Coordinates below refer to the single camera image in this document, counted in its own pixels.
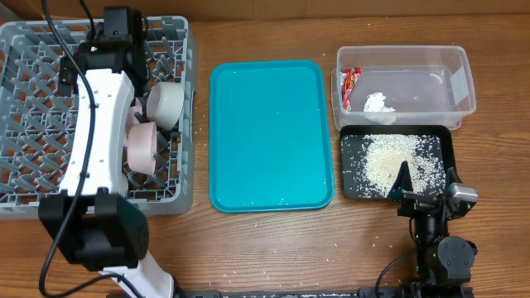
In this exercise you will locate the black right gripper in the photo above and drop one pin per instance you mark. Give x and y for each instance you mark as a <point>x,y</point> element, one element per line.
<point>416,202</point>

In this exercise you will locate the pile of rice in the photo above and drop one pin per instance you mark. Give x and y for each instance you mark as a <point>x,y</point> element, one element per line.
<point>370,164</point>

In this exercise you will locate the white tissue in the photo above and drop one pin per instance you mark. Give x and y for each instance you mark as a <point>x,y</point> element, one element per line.
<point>375,103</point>

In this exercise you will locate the red snack wrapper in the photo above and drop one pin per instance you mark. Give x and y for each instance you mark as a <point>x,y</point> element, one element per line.
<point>350,78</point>

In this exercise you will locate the grey bowl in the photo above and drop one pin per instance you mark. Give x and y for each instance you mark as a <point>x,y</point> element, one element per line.
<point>165,103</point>

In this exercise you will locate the small pink-white plate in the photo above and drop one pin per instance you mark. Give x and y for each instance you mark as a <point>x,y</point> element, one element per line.
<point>142,145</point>

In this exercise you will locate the large white plate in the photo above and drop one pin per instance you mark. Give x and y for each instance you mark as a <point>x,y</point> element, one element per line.
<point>131,118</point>

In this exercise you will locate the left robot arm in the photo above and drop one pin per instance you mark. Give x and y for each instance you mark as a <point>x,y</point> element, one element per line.
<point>90,219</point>

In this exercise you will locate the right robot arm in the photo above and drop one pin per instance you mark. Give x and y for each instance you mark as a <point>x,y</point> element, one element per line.
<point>444,262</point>

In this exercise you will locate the black waste tray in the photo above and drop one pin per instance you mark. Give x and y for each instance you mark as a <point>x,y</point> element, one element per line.
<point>443,133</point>

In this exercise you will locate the clear plastic waste bin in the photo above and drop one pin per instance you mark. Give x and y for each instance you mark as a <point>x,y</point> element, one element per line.
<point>426,85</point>

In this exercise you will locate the teal serving tray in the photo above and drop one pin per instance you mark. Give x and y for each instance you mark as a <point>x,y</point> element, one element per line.
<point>269,137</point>

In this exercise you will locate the grey dish rack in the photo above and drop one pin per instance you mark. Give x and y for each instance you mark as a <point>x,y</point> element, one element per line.
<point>38,125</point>

